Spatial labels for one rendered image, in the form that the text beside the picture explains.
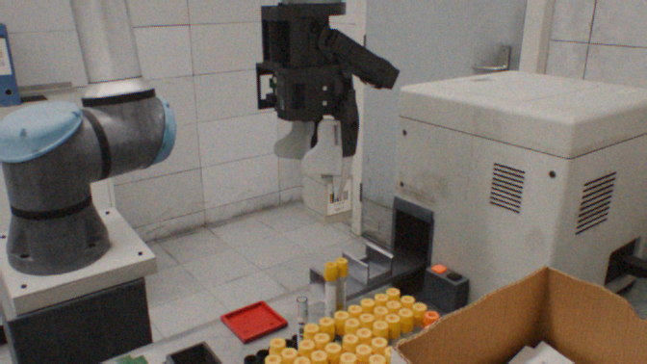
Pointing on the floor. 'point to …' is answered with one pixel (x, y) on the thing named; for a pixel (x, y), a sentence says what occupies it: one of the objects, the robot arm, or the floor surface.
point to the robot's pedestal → (80, 326)
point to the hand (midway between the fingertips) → (328, 179)
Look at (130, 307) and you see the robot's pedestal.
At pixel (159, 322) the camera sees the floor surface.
